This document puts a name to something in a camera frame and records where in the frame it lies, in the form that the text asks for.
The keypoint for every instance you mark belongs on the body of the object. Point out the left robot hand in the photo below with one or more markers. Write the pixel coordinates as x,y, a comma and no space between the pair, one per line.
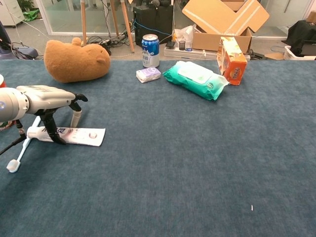
47,98

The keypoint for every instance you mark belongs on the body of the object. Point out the white toothpaste tube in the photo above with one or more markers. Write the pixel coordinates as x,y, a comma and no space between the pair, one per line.
84,135

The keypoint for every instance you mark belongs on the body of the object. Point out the light blue toothbrush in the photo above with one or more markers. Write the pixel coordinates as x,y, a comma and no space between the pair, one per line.
21,151

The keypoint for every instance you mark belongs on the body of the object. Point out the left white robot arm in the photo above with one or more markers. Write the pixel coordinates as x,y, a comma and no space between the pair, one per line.
11,105

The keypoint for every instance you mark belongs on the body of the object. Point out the red paper noodle cup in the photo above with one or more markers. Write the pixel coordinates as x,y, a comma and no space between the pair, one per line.
2,84

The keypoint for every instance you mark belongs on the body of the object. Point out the brown capybara plush toy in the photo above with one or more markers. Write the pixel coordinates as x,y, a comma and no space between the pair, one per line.
76,61

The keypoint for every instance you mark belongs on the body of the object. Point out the dark blue machine body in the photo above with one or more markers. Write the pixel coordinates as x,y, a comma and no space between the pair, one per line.
27,51

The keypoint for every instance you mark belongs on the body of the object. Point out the green bag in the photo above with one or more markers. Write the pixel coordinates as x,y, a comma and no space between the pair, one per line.
30,15

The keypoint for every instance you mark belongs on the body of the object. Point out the white cabinet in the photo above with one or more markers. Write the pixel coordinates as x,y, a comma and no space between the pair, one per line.
10,12

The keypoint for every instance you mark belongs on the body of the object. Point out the green potted plant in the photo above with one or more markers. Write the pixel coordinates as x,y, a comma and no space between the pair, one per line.
26,4

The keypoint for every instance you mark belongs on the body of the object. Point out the small purple tissue pack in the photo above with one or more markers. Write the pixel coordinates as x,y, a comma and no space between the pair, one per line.
148,74

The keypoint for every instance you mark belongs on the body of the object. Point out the wooden easel legs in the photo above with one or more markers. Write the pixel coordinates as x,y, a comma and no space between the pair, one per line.
127,24

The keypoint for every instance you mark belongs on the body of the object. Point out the blue and white drink can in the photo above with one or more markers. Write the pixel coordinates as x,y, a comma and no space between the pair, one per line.
150,51

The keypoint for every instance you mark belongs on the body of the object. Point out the black computer tower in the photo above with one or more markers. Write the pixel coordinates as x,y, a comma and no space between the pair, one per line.
153,22

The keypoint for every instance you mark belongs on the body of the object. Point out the small black device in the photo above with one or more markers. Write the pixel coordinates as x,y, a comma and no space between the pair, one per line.
170,44

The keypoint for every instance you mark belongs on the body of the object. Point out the blue table cloth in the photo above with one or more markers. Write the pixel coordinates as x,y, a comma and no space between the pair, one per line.
172,160

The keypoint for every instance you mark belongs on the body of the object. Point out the black mesh pen holder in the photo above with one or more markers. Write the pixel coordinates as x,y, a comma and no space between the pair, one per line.
182,45

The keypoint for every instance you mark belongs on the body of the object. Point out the green wet wipes pack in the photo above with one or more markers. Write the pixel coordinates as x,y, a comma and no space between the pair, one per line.
195,80

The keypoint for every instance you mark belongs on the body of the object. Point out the white plastic bag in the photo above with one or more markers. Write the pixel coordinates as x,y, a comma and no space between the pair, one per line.
184,33

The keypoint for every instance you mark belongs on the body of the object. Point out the orange cardboard snack box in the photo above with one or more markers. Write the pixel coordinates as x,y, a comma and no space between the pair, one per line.
233,66

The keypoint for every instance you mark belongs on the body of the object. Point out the open brown cardboard box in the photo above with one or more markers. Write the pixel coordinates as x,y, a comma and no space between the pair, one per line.
222,14

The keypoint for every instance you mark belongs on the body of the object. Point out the flat brown cardboard piece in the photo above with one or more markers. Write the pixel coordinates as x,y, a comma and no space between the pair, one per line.
274,56

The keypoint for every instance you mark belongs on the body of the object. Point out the white plastic crate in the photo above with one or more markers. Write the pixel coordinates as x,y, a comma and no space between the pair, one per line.
291,54

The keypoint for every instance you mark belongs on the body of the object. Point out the black cloth covered object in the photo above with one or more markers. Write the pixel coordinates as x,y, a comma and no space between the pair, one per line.
301,32

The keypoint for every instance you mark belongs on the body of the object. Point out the black metal bracket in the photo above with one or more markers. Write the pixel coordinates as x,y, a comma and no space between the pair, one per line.
256,55

